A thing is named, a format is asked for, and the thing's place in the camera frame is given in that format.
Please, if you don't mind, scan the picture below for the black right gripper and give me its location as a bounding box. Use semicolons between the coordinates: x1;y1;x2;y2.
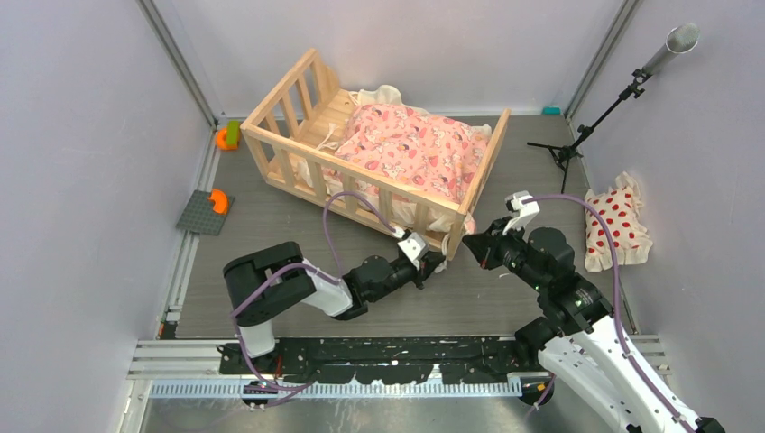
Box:
462;215;546;291

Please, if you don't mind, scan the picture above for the pink unicorn print cushion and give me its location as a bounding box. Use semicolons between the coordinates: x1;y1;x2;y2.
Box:
316;85;493;205

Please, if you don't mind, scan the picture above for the wooden slatted pet bed frame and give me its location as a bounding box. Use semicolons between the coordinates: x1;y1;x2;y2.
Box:
241;49;511;258

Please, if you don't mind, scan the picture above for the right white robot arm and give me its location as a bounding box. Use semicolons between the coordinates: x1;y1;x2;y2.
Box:
462;218;724;432

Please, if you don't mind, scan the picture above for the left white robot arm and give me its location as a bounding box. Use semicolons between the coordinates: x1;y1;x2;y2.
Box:
223;238;447;373

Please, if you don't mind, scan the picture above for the white strawberry print pillow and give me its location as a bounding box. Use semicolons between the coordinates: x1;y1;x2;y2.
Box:
584;172;653;272

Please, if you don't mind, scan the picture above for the small teal block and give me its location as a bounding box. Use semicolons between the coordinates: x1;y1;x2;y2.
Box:
541;106;561;116

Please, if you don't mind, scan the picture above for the orange arch toy block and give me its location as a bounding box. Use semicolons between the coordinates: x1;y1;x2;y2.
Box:
207;189;230;215

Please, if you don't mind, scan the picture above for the grey building block plate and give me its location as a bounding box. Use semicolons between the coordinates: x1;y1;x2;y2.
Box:
175;190;235;235

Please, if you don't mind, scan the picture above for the orange and green toy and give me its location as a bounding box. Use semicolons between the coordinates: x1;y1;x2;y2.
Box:
215;120;241;152

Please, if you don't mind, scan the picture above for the microphone on black stand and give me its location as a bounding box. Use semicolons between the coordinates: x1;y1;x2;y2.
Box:
527;23;700;193

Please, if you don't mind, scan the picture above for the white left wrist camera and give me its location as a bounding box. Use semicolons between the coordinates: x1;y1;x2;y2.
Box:
397;229;429;269

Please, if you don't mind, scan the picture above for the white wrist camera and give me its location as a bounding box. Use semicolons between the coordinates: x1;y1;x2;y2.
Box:
502;190;540;235
397;229;429;269

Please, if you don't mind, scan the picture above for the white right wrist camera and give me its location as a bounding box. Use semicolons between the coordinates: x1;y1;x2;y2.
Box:
502;190;540;235

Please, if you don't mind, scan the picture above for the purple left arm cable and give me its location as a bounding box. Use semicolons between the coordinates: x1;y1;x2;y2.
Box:
229;190;405;409

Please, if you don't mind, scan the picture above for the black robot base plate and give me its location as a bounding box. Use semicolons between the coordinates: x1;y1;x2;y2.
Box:
251;336;543;385

